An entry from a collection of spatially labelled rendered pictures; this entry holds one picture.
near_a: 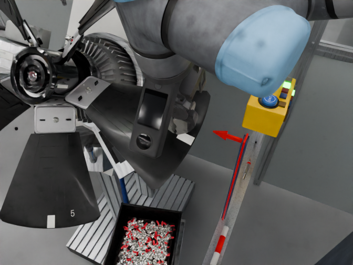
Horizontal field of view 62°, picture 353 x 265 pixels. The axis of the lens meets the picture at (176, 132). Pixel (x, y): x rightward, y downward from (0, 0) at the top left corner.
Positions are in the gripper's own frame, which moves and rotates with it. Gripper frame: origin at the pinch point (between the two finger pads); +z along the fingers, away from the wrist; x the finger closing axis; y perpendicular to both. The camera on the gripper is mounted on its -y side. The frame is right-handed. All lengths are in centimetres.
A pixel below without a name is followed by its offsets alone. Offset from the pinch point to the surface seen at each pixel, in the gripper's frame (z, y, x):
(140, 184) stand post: 105, 3, 37
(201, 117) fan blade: 1.3, 5.3, -3.1
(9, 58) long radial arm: 10, 8, 56
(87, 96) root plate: 1.0, 1.3, 21.7
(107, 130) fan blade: 0.1, -4.3, 13.0
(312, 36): 37, 65, -20
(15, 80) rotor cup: -3.0, -2.2, 36.0
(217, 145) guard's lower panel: 112, 42, 7
